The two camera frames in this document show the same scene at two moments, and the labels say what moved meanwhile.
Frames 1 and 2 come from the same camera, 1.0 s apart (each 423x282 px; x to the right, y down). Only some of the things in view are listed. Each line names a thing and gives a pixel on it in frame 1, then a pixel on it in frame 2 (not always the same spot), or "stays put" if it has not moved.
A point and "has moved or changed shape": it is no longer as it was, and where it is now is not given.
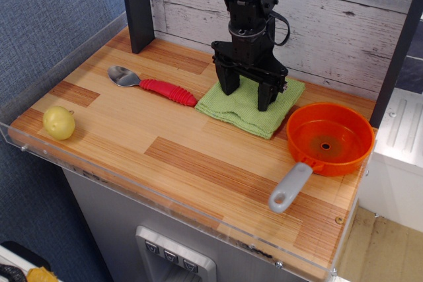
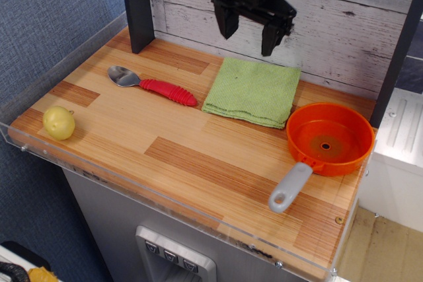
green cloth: x=240 y=109 has moved or changed shape
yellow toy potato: x=59 y=122 stays put
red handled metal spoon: x=124 y=77 stays put
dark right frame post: x=399 y=54 stays put
